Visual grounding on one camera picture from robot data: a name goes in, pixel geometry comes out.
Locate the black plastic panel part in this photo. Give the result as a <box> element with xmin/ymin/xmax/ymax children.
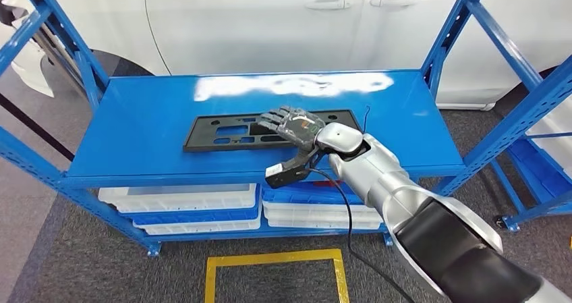
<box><xmin>182</xmin><ymin>109</ymin><xmax>364</xmax><ymax>154</ymax></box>

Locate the white car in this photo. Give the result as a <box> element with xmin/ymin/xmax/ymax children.
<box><xmin>0</xmin><ymin>0</ymin><xmax>572</xmax><ymax>112</ymax></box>

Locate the large white plastic bin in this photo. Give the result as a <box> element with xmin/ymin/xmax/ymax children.
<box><xmin>526</xmin><ymin>94</ymin><xmax>572</xmax><ymax>177</ymax></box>

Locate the thin black bar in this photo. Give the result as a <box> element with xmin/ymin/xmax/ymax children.
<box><xmin>0</xmin><ymin>92</ymin><xmax>76</xmax><ymax>163</ymax></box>

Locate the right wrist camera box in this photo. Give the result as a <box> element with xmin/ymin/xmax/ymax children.
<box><xmin>264</xmin><ymin>150</ymin><xmax>324</xmax><ymax>190</ymax></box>

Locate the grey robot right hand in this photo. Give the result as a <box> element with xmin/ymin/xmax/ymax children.
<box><xmin>256</xmin><ymin>106</ymin><xmax>327</xmax><ymax>153</ymax></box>

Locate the translucent white plastic bin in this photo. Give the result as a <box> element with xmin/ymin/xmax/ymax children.
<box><xmin>97</xmin><ymin>182</ymin><xmax>259</xmax><ymax>214</ymax></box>

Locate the yellow floor tape square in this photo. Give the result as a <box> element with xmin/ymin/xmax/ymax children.
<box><xmin>204</xmin><ymin>248</ymin><xmax>351</xmax><ymax>303</ymax></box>

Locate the black camera cable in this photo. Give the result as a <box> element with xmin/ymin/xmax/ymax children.
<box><xmin>307</xmin><ymin>167</ymin><xmax>404</xmax><ymax>303</ymax></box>

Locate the blue metal shelf rack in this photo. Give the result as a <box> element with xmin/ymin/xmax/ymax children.
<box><xmin>0</xmin><ymin>0</ymin><xmax>572</xmax><ymax>258</ymax></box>

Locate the blue wheeled shelf rack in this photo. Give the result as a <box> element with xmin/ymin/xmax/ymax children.
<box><xmin>489</xmin><ymin>95</ymin><xmax>572</xmax><ymax>234</ymax></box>

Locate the blue plastic bin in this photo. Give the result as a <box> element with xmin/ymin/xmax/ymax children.
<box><xmin>120</xmin><ymin>197</ymin><xmax>263</xmax><ymax>226</ymax></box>
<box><xmin>260</xmin><ymin>180</ymin><xmax>366</xmax><ymax>206</ymax></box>

